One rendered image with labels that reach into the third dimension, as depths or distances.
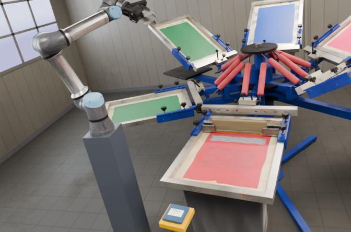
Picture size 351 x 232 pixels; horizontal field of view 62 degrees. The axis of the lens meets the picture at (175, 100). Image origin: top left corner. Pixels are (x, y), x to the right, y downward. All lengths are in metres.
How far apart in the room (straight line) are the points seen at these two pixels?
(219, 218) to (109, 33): 4.81
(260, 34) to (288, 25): 0.30
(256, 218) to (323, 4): 4.24
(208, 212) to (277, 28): 2.35
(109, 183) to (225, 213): 0.73
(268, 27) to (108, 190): 2.50
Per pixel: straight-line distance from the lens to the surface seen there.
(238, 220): 1.76
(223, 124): 1.99
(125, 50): 5.99
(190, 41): 3.35
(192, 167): 1.75
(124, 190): 1.95
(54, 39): 1.65
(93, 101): 1.73
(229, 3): 5.34
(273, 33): 3.49
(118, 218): 2.14
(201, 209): 1.79
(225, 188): 1.52
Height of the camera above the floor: 1.96
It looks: 22 degrees down
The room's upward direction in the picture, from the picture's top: 11 degrees counter-clockwise
